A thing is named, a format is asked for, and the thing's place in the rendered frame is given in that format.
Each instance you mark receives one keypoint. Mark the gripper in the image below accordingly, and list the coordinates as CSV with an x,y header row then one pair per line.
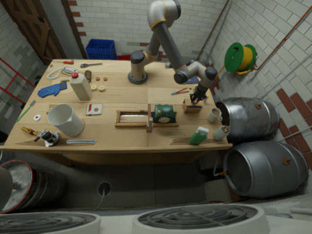
x,y
201,92

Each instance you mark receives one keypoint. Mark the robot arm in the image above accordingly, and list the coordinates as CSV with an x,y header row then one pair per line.
x,y
168,35

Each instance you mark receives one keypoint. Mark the wooden rest box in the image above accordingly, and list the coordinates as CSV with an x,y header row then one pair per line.
x,y
191,109

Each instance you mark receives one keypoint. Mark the green soak clock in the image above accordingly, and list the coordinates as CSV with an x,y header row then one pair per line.
x,y
164,114

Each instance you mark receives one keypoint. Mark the grey keep bar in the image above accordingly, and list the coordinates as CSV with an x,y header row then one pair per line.
x,y
150,125

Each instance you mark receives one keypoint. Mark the wooden clock shelf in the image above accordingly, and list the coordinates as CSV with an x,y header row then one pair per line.
x,y
132,125

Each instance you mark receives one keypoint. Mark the grey metal bar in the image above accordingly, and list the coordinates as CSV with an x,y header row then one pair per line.
x,y
80,141

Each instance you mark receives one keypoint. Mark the blue notebook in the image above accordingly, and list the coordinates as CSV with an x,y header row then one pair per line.
x,y
193,80

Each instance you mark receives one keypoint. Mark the cream mug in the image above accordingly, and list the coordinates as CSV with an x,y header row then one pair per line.
x,y
214,115

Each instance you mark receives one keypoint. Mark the green bottle white cap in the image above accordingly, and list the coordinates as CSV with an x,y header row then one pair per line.
x,y
197,137

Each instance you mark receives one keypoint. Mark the red plastic crate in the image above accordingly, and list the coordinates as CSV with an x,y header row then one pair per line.
x,y
124,57

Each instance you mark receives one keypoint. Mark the cream round bung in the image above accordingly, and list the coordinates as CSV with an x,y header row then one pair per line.
x,y
101,88
93,87

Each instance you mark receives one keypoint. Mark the grey and red card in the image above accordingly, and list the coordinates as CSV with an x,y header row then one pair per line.
x,y
93,109

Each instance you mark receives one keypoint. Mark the blue plastic crate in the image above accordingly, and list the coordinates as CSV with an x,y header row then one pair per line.
x,y
101,50

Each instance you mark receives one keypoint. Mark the brown cylinder bung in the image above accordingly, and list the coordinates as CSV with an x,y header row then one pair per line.
x,y
88,76

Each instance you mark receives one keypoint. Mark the grey spanner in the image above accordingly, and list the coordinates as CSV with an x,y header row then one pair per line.
x,y
89,64

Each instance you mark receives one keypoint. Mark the white canister red cap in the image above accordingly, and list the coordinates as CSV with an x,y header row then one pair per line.
x,y
80,87

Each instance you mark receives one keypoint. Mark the grey round grate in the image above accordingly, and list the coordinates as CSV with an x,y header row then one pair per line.
x,y
202,219
48,224

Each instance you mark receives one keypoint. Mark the round floor drain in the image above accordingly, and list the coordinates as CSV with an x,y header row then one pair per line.
x,y
104,189

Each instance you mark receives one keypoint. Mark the white measuring jug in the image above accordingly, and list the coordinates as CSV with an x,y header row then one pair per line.
x,y
65,120

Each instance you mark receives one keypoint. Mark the blue rubber glove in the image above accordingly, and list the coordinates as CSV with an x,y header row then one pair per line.
x,y
50,91

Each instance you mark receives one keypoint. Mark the brass tap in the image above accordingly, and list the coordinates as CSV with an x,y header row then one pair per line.
x,y
28,130

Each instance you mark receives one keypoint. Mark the red metal railing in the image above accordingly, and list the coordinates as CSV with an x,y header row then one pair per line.
x,y
14,78

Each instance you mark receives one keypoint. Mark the brown wooden door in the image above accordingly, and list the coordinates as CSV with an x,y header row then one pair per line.
x,y
29,20

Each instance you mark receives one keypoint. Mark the steel keg red rim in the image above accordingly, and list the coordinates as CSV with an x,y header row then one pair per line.
x,y
31,186

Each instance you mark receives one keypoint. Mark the brown wall pipe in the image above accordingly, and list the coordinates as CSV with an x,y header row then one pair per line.
x,y
214,29

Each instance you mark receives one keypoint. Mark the orange wall pipe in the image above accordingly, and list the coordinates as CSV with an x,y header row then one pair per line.
x,y
282,39

